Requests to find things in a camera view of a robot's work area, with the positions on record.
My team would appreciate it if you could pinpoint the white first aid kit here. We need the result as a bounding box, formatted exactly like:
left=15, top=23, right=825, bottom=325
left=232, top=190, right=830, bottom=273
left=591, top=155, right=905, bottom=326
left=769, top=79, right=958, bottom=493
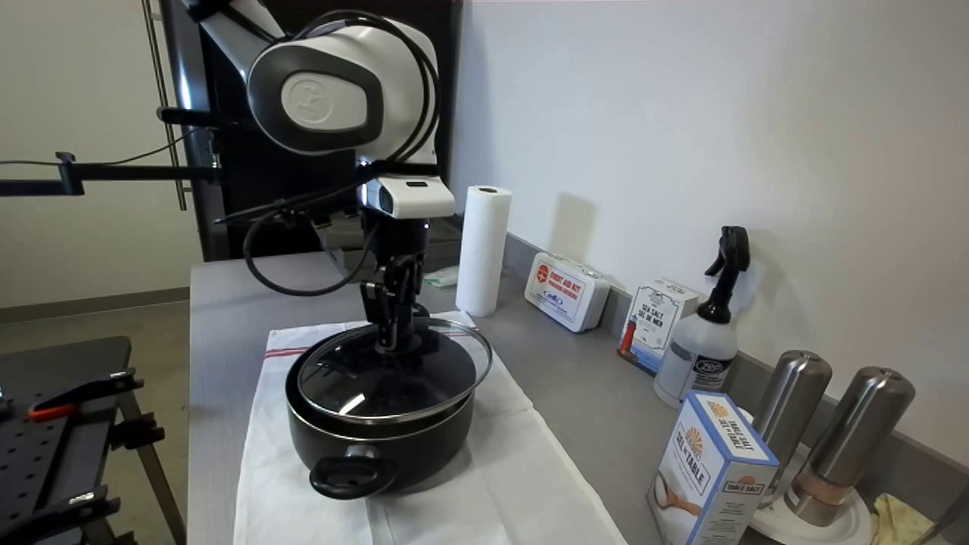
left=520, top=247, right=614, bottom=335

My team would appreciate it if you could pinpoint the black pot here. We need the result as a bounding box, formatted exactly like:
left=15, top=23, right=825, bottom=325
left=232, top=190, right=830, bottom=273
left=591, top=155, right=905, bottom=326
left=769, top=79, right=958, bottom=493
left=282, top=329, right=477, bottom=506

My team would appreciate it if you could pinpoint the blue and white salt box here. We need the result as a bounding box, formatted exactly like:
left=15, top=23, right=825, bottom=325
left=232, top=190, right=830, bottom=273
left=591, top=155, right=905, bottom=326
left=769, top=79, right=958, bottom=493
left=648, top=389, right=785, bottom=545

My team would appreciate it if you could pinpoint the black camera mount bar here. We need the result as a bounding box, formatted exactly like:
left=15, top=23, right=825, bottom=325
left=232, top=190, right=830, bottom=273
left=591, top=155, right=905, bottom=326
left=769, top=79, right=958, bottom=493
left=0, top=147, right=221, bottom=200

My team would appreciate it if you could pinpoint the red handled clamp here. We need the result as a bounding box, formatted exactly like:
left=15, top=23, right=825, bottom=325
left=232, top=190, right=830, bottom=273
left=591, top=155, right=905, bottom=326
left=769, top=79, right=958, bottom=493
left=24, top=370, right=144, bottom=423

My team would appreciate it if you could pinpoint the black clamp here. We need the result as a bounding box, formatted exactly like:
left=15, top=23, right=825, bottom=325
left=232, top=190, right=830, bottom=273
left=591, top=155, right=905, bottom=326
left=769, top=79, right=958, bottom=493
left=0, top=483, right=125, bottom=545

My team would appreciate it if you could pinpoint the white carton with red print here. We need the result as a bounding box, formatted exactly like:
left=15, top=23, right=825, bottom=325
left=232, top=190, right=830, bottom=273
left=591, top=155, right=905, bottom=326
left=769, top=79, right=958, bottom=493
left=614, top=275, right=705, bottom=378

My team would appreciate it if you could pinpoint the white paper towel roll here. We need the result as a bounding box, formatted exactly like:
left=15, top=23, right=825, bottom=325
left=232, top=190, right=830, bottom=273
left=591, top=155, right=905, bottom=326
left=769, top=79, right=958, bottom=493
left=453, top=180, right=515, bottom=322

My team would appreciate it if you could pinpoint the white towel with red stripes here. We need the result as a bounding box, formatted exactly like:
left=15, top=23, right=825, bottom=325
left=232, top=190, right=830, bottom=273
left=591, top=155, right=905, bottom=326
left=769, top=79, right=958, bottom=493
left=229, top=310, right=628, bottom=545

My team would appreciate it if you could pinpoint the black backdrop panel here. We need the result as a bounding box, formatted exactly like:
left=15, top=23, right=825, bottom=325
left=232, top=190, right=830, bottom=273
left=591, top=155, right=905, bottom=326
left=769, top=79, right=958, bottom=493
left=161, top=0, right=465, bottom=266

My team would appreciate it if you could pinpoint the white plate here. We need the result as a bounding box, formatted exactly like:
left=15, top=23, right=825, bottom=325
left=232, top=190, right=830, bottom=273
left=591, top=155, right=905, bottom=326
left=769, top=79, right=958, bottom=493
left=751, top=473, right=879, bottom=545

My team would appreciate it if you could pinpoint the steel grinder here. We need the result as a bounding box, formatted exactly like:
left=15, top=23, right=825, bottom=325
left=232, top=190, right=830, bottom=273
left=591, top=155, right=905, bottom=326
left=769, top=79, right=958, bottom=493
left=785, top=367, right=921, bottom=531
left=751, top=349, right=835, bottom=509

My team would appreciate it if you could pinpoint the yellow cloth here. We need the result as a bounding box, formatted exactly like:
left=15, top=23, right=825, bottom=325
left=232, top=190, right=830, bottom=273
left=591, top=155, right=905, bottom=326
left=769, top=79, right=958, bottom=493
left=869, top=493, right=944, bottom=545

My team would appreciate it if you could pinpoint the clear spray bottle black trigger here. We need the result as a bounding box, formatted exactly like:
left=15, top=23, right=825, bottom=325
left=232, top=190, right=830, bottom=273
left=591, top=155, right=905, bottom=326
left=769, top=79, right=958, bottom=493
left=651, top=225, right=753, bottom=411

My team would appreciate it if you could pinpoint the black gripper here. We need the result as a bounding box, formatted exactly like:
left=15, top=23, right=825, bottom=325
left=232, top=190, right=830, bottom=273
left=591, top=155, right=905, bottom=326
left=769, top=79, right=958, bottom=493
left=361, top=211, right=435, bottom=345

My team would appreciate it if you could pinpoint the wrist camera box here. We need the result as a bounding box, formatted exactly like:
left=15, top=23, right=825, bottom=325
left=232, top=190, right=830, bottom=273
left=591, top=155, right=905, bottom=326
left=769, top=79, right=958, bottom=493
left=361, top=174, right=459, bottom=225

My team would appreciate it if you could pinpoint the black perforated work table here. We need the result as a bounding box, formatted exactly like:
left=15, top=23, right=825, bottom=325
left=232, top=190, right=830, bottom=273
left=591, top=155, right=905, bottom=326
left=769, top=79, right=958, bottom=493
left=0, top=335, right=191, bottom=545

